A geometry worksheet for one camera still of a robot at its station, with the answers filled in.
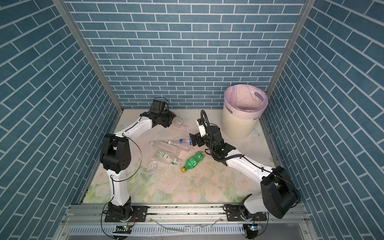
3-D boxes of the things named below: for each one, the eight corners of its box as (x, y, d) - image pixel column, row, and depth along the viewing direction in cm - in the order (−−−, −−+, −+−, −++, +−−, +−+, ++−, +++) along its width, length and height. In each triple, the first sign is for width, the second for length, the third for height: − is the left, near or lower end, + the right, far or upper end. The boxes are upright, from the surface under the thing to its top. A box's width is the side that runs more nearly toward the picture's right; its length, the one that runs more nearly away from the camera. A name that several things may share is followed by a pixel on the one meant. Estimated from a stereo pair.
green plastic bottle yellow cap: (180, 170, 90) (179, 166, 86) (198, 152, 98) (198, 148, 94) (186, 176, 88) (186, 172, 83) (204, 158, 96) (205, 153, 91)
